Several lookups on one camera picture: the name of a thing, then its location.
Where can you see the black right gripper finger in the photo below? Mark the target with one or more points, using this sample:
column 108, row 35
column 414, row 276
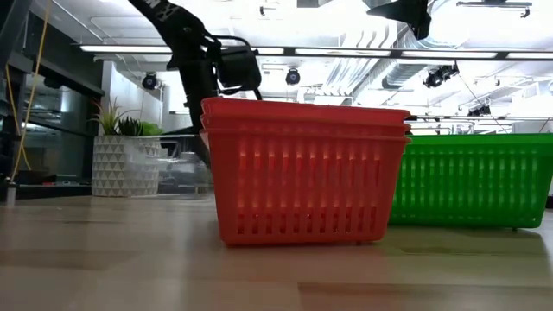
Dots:
column 389, row 10

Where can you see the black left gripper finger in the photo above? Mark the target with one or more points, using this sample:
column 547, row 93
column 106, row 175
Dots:
column 203, row 153

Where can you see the red plastic slotted basket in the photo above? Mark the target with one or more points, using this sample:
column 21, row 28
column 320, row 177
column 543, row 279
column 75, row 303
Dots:
column 302, row 190
column 302, row 125
column 302, row 108

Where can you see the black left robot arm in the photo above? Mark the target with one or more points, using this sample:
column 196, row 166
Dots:
column 173, row 21

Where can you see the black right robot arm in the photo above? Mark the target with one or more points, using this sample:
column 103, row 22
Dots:
column 417, row 3

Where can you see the clear plastic bin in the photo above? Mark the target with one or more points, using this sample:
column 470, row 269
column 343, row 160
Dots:
column 186, row 173

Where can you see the black ceiling spotlight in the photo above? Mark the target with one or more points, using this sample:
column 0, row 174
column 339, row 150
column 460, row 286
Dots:
column 479, row 111
column 440, row 76
column 292, row 77
column 149, row 81

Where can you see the linear ceiling light fixture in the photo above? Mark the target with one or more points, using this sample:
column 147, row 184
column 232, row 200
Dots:
column 345, row 52

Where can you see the green succulent plant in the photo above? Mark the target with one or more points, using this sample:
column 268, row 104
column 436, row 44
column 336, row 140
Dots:
column 127, row 125

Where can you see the white patterned plant pot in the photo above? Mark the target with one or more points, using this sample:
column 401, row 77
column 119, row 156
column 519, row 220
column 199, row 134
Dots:
column 123, row 168

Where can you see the dark glazed partition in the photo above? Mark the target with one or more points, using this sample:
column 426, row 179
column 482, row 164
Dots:
column 65, row 86

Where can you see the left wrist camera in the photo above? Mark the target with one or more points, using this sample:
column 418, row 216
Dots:
column 238, row 69

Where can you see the silver ceiling air duct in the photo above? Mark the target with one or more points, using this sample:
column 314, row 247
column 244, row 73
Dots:
column 406, row 69

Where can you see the black aluminium table frame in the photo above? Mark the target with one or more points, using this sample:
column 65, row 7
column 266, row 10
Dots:
column 52, row 191

